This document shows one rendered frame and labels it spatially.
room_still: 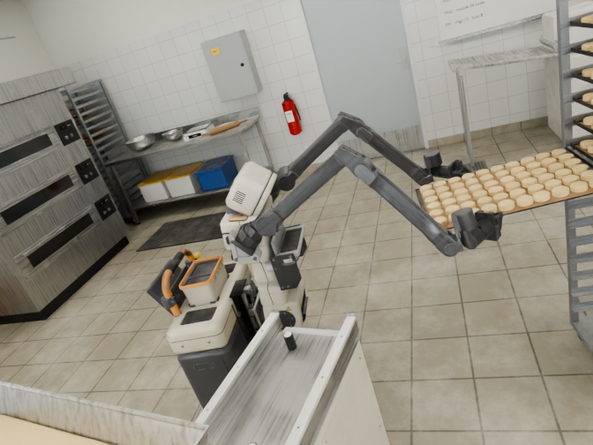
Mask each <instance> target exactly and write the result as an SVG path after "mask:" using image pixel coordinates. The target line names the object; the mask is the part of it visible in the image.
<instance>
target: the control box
mask: <svg viewBox="0 0 593 445"><path fill-rule="evenodd" d="M287 331H288V332H289V331H290V332H292V333H298V334H310V335H323V336H338V334H339V332H340V330H330V329H316V328H290V327H286V328H285V329H284V330H283V331H282V332H287Z"/></svg>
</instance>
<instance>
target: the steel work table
mask: <svg viewBox="0 0 593 445"><path fill-rule="evenodd" d="M246 118H247V121H246V122H244V123H241V124H240V125H239V126H237V127H234V128H231V129H228V130H227V131H224V132H219V133H216V134H214V135H210V134H208V135H207V136H205V137H202V138H198V139H195V140H189V141H184V135H185V133H186V132H188V131H189V130H190V129H191V128H193V127H197V126H200V125H203V124H209V123H212V124H213V125H214V128H217V127H219V126H220V125H222V124H224V123H227V122H232V121H237V120H241V119H246ZM259 119H260V114H259V110H258V107H255V108H251V109H245V110H241V111H238V112H235V113H231V114H228V115H224V116H220V117H215V118H211V119H207V120H204V121H200V122H197V123H193V124H188V125H184V126H180V127H177V128H183V129H182V130H183V133H182V136H181V137H180V138H179V139H178V140H173V141H171V140H166V139H164V138H163V137H162V134H163V133H165V132H169V131H172V130H175V129H177V128H173V129H170V130H167V131H163V132H157V133H155V134H154V136H155V140H154V144H153V145H152V146H151V147H150V148H148V149H145V150H142V151H132V150H130V149H129V150H127V151H126V152H124V153H122V154H121V155H119V156H118V157H116V158H114V159H112V160H111V161H109V162H107V163H105V164H104V166H105V167H109V168H110V170H111V172H112V174H113V176H114V179H115V180H116V183H117V185H118V187H119V189H120V191H121V193H122V195H123V196H124V199H125V201H126V203H127V206H128V208H129V209H130V211H131V214H132V216H133V218H134V220H135V222H136V224H137V225H139V224H140V220H139V218H138V216H137V214H136V212H135V210H134V209H136V208H142V207H150V206H154V205H159V204H160V205H161V204H163V203H168V202H172V201H177V200H185V199H189V198H194V197H198V196H204V195H208V194H213V193H218V192H226V191H229V190H230V188H231V186H232V185H233V183H234V180H235V178H236V177H235V178H234V180H233V181H232V182H231V183H230V184H229V186H226V187H222V188H218V189H213V190H209V191H205V192H203V191H202V189H201V188H200V189H199V190H198V191H197V192H195V193H192V194H187V195H183V196H178V197H174V198H172V197H171V196H170V197H169V198H168V199H165V200H157V201H152V202H146V201H145V199H143V200H142V201H141V202H140V203H139V204H138V205H136V206H135V207H133V206H132V203H131V201H130V199H129V197H128V195H127V193H126V191H125V189H124V187H123V185H122V182H121V180H120V178H119V176H118V175H117V173H116V170H115V168H114V166H113V165H117V164H120V163H124V162H131V161H135V160H138V159H139V160H140V162H141V164H142V167H143V169H144V171H145V173H146V176H147V177H150V176H151V175H150V172H149V170H148V168H147V166H146V163H145V161H144V159H143V158H146V157H149V156H154V155H160V154H164V153H167V152H171V151H175V150H179V149H183V148H187V147H193V146H197V145H201V144H205V143H208V142H212V141H216V140H222V139H226V138H230V137H234V136H237V137H238V139H239V142H240V145H241V147H242V149H243V152H244V157H245V160H246V162H250V161H251V159H250V156H249V154H248V151H247V148H246V145H245V143H244V139H243V136H242V134H243V133H244V132H245V131H246V130H247V129H249V128H250V127H251V126H252V125H253V124H254V123H255V125H256V127H257V130H258V133H259V137H260V140H261V143H262V146H263V148H264V151H265V154H266V158H267V161H268V164H269V166H266V167H264V168H266V169H268V170H269V168H270V170H271V171H272V174H273V173H275V171H274V166H273V164H272V161H271V157H270V154H269V152H268V149H267V146H266V142H265V139H264V136H263V133H262V131H261V128H260V125H259Z"/></svg>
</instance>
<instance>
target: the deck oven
mask: <svg viewBox="0 0 593 445"><path fill-rule="evenodd" d="M73 83H76V80H75V79H74V76H73V74H72V72H71V69H70V67H65V68H61V69H57V70H54V71H50V72H44V73H40V74H36V75H33V76H29V77H25V78H22V79H15V80H11V81H7V82H4V83H0V325H4V324H12V323H20V322H29V321H45V320H46V319H47V318H48V317H49V316H50V315H51V314H52V313H54V312H55V311H56V310H57V309H58V308H59V307H60V306H61V305H62V304H63V303H65V302H66V301H67V300H68V299H69V298H70V297H71V296H72V295H73V294H74V293H76V292H77V291H78V290H79V289H80V288H81V287H82V286H83V285H84V284H85V283H87V282H88V281H89V280H90V279H91V278H92V277H93V276H94V275H95V274H96V273H97V272H99V271H100V270H101V269H102V268H103V267H104V266H105V265H106V264H107V263H108V262H110V261H111V260H112V259H113V258H114V257H115V256H116V255H117V254H118V253H119V252H121V251H122V250H123V249H124V248H125V247H126V246H127V245H128V244H129V241H128V239H127V237H126V235H127V234H128V233H129V231H128V229H127V227H126V225H125V223H124V220H123V218H122V216H121V215H120V213H119V211H118V209H117V206H116V203H115V202H114V200H113V198H112V196H111V194H110V192H109V189H108V187H107V186H106V184H105V182H104V180H103V178H102V176H101V173H100V171H99V170H98V168H97V166H96V164H95V162H94V159H93V157H92V156H91V154H90V152H89V150H88V148H87V146H86V143H85V141H84V140H83V138H82V136H81V134H80V132H79V129H78V127H77V126H76V124H75V122H74V120H73V118H72V116H71V113H70V111H69V110H68V108H67V106H66V104H65V101H64V98H63V97H62V95H61V93H60V91H59V89H58V88H59V87H64V86H67V85H70V84H73Z"/></svg>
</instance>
